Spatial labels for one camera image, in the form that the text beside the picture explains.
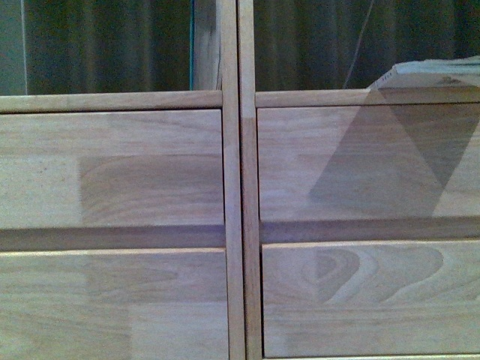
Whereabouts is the thick beige paperback book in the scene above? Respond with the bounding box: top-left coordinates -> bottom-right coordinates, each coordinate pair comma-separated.
368,55 -> 479,89

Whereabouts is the dark curtain behind shelf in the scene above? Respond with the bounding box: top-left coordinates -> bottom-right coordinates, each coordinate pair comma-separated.
22,1 -> 479,95

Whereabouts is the upper right wooden drawer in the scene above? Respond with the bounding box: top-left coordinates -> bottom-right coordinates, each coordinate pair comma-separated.
257,103 -> 479,222

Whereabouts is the wooden drawer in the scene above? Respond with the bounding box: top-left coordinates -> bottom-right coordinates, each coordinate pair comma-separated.
257,103 -> 479,222
262,240 -> 479,358
1,109 -> 224,230
1,248 -> 229,359

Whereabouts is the upper left wooden drawer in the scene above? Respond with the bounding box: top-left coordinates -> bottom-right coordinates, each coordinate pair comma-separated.
1,109 -> 224,230

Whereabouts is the right wooden bookshelf unit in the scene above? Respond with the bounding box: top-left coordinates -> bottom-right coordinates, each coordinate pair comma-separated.
238,1 -> 479,359

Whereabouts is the wooden bookshelf unit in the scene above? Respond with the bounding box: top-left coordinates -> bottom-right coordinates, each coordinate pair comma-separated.
1,1 -> 245,359
238,1 -> 479,359

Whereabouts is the left wooden bookshelf unit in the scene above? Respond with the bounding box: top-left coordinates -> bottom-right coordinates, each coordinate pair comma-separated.
1,1 -> 245,359

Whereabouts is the lower left wooden drawer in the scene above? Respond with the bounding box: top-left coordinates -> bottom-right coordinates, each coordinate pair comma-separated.
1,248 -> 229,359

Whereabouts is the lower right wooden drawer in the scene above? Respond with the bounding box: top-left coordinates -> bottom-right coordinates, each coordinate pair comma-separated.
262,240 -> 479,358

